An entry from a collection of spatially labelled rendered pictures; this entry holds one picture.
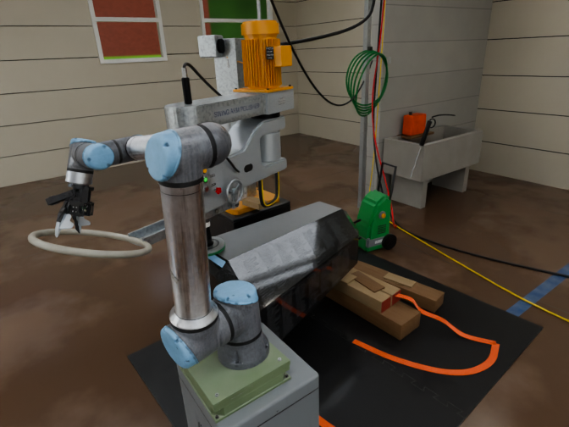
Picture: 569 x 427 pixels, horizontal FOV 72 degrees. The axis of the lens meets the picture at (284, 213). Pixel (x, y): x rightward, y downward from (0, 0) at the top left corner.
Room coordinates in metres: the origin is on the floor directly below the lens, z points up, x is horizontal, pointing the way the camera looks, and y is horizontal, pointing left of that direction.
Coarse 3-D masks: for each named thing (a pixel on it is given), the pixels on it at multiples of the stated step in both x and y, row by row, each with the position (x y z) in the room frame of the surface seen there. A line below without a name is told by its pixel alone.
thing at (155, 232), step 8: (216, 208) 2.10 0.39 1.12; (224, 208) 2.17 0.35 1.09; (208, 216) 2.05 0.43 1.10; (152, 224) 1.87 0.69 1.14; (160, 224) 1.91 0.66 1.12; (136, 232) 1.79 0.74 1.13; (144, 232) 1.82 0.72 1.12; (152, 232) 1.86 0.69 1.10; (160, 232) 1.77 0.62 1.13; (144, 240) 1.69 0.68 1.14; (152, 240) 1.73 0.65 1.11; (160, 240) 1.77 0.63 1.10
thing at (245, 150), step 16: (240, 128) 2.46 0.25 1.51; (256, 128) 2.42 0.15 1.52; (272, 128) 2.54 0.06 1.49; (240, 144) 2.34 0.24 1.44; (256, 144) 2.39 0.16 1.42; (224, 160) 2.15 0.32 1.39; (240, 160) 2.26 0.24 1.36; (256, 160) 2.38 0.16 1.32; (224, 176) 2.13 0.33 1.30; (240, 176) 2.25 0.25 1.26; (256, 176) 2.37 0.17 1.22
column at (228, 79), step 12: (228, 48) 3.14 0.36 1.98; (240, 48) 3.20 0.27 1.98; (216, 60) 3.18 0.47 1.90; (240, 60) 3.19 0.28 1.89; (216, 72) 3.18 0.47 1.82; (228, 72) 3.15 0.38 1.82; (240, 72) 3.17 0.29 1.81; (228, 84) 3.15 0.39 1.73; (240, 84) 3.16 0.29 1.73; (252, 192) 3.22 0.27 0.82
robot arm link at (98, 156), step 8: (80, 144) 1.41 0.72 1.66; (88, 144) 1.37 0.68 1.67; (96, 144) 1.34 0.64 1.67; (104, 144) 1.36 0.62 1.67; (112, 144) 1.39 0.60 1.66; (80, 152) 1.35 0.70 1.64; (88, 152) 1.32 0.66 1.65; (96, 152) 1.33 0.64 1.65; (104, 152) 1.35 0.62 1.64; (112, 152) 1.36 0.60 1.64; (80, 160) 1.35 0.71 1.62; (88, 160) 1.31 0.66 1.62; (96, 160) 1.32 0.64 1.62; (104, 160) 1.34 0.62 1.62; (112, 160) 1.36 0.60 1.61; (96, 168) 1.32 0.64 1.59; (104, 168) 1.34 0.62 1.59
